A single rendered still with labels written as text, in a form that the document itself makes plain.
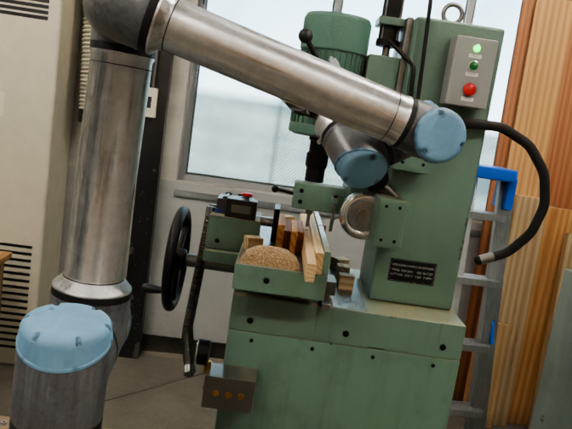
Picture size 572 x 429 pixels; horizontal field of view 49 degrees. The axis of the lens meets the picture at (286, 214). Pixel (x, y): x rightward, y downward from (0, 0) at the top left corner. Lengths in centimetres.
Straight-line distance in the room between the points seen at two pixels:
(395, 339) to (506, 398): 156
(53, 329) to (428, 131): 68
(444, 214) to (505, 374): 151
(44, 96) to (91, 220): 160
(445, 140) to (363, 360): 70
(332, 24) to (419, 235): 57
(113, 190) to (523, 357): 229
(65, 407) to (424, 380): 89
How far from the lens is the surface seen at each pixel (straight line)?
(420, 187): 160
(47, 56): 275
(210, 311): 307
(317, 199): 165
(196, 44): 102
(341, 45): 160
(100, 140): 116
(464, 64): 156
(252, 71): 101
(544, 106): 305
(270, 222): 167
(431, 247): 164
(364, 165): 116
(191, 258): 172
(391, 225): 151
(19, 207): 282
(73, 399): 109
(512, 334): 299
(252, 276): 140
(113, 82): 115
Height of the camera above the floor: 124
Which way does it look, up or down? 9 degrees down
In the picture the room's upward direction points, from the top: 8 degrees clockwise
